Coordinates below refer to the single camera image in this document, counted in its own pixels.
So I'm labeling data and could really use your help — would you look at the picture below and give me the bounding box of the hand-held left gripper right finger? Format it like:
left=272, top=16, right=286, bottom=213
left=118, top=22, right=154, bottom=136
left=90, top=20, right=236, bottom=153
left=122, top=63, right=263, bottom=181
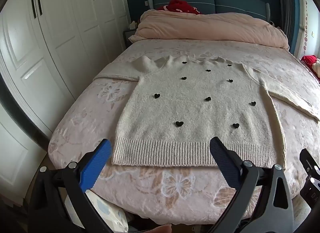
left=209, top=137, right=295, bottom=233

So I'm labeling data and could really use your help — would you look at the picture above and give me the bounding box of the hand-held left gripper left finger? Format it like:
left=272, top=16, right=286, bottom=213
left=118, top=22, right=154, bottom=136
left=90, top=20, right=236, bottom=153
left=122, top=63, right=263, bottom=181
left=29, top=139, right=118, bottom=233

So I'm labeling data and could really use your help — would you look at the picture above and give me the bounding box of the cream sweater with black hearts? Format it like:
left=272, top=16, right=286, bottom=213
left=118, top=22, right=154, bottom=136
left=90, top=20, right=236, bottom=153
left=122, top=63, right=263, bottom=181
left=94, top=55, right=320, bottom=170

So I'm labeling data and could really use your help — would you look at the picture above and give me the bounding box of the person's left hand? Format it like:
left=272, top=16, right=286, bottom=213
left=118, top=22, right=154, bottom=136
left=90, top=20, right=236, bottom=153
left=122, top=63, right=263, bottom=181
left=140, top=224, right=173, bottom=233

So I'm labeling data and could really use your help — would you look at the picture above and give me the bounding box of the light patterned cloth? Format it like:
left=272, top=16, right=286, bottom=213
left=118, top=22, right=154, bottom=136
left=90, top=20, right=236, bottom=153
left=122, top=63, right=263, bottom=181
left=64, top=190, right=128, bottom=233

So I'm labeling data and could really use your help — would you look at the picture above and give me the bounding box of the bed with pink floral bedspread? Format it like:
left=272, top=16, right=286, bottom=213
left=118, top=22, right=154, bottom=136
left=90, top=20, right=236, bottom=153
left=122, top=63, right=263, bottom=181
left=47, top=36, right=320, bottom=226

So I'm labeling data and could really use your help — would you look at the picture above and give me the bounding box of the red plush item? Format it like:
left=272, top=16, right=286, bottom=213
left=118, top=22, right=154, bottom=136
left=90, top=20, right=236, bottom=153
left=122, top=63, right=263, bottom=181
left=301, top=55, right=320, bottom=78

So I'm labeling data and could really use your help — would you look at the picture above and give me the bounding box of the dark nightstand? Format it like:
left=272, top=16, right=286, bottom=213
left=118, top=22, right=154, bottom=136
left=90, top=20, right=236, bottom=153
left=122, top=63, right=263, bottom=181
left=123, top=29, right=137, bottom=48

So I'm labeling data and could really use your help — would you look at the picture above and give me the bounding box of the white wardrobe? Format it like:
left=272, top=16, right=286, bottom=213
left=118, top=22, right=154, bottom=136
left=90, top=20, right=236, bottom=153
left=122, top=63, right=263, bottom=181
left=0, top=0, right=132, bottom=206

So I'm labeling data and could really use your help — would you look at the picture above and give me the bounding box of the pink duvet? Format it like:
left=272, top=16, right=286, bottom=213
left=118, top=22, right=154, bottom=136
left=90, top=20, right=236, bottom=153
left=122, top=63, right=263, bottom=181
left=128, top=9, right=290, bottom=49

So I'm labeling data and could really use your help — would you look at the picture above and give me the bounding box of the red cloth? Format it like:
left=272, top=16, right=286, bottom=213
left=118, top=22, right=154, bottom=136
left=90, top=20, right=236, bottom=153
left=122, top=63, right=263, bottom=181
left=160, top=0, right=202, bottom=15

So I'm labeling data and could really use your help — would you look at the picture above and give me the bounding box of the grey curtain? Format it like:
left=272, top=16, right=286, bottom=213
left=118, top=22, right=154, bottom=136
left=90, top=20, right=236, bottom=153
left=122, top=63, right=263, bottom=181
left=275, top=0, right=300, bottom=53

